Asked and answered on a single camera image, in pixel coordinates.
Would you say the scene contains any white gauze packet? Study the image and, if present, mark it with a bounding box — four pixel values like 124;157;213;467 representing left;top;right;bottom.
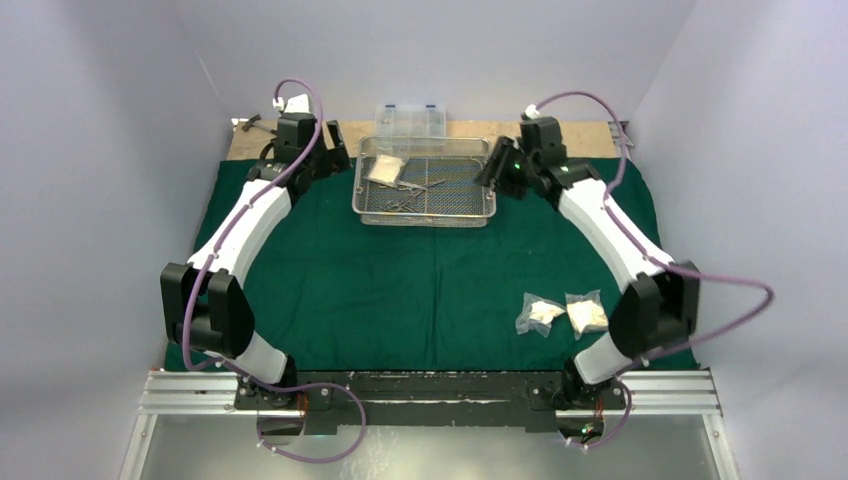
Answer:
366;154;407;187

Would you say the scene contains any metal wire mesh tray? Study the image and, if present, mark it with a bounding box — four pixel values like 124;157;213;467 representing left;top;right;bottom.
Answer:
352;136;496;228

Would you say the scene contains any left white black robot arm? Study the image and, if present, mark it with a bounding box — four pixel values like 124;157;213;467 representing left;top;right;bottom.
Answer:
160;94;351;409

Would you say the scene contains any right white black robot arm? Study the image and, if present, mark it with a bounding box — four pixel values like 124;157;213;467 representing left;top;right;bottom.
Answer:
475;116;700;407

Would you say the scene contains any metal surgical instruments pile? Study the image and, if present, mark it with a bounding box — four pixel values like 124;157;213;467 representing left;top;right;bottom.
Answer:
377;179;446;213

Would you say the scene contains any clear plastic compartment box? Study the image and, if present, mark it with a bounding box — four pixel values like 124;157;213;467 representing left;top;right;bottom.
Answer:
374;104;447;138

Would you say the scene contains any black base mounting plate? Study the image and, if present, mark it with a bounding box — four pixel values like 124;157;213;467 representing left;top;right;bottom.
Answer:
234;371;627;435

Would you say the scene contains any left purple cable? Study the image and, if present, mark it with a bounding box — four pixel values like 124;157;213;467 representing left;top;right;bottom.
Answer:
180;78;368;465

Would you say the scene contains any purple cable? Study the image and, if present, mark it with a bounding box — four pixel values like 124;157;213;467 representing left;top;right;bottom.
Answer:
529;91;776;452
180;78;368;465

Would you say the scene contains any small black-handled hammer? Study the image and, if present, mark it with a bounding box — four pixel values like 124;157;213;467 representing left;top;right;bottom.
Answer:
240;114;277;136

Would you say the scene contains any right side aluminium rail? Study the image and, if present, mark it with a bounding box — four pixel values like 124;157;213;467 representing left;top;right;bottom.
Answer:
608;121;634;160

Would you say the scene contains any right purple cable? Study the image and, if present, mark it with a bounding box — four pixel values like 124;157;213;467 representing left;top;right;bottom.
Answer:
529;91;776;452

